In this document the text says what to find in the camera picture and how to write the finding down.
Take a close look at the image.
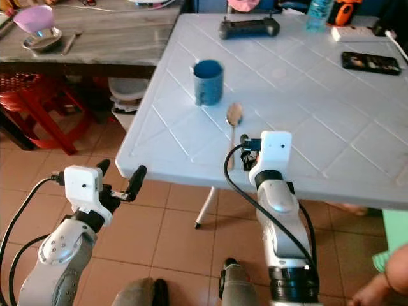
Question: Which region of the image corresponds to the red plastic stool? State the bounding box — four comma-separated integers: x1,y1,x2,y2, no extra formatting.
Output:
0,72,87,156

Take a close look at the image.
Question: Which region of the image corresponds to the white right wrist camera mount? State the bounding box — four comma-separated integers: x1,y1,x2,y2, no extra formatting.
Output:
249,130,293,186

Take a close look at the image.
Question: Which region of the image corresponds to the small metal spoon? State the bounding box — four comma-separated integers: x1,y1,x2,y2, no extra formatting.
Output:
62,29,84,55

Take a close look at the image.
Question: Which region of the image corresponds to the pink cloth item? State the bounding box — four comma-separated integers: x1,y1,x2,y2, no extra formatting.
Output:
228,0,260,13

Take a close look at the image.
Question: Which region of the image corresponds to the white plastic container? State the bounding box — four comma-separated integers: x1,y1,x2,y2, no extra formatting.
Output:
108,76,149,132

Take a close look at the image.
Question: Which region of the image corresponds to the clear plastic water bottle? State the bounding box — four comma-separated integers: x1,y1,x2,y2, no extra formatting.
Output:
306,0,334,33

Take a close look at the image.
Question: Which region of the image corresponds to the stainless steel bowl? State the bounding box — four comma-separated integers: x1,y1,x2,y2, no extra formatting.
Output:
22,28,63,53

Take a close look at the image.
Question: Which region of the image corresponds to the black smartphone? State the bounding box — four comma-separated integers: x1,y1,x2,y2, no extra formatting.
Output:
341,51,402,76

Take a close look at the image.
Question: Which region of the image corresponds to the person's bare foot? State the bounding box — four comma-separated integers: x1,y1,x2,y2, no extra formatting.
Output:
325,202,368,217

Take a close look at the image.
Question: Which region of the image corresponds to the green garment of person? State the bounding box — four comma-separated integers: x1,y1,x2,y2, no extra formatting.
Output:
373,209,408,273

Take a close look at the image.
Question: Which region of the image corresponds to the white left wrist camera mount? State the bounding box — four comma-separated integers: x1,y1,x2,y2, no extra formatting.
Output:
63,165,106,224

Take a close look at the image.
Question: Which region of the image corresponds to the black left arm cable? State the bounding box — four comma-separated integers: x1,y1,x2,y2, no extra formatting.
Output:
0,174,65,306

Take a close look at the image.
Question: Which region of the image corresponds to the purple plastic bowl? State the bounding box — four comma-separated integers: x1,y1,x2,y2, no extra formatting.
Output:
14,5,55,36

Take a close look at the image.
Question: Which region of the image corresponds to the white power strip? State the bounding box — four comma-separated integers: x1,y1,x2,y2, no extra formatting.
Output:
331,24,386,43

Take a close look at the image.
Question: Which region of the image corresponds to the blue mug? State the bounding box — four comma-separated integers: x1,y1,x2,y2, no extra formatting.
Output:
193,59,224,107

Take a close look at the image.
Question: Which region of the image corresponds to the white table leg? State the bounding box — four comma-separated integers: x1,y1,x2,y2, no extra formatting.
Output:
195,186,219,229

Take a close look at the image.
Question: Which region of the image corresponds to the grey wood-grain table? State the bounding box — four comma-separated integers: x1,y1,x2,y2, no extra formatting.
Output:
0,0,182,81

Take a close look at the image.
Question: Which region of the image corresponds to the orange and black tool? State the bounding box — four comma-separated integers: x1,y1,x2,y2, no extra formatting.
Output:
333,0,363,27

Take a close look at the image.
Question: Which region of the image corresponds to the white plastic folding table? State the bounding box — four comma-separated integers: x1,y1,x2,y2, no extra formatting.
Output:
115,14,408,212

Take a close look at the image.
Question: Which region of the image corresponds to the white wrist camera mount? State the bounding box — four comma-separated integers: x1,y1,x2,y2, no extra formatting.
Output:
63,165,106,224
249,130,293,186

